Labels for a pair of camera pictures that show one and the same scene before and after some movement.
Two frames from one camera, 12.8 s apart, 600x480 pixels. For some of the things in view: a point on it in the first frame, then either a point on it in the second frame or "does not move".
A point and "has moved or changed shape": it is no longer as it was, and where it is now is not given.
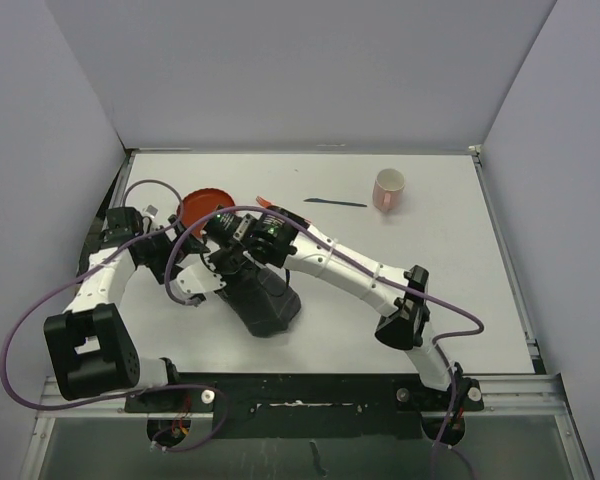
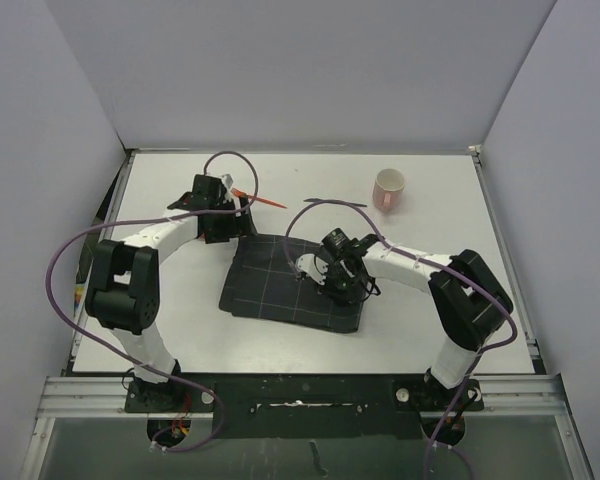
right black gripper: [213, 263] → [340, 297]
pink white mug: [388, 189] does not move
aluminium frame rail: [532, 396] does not move
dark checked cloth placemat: [262, 300] has moved or changed shape
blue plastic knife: [332, 202] does not move
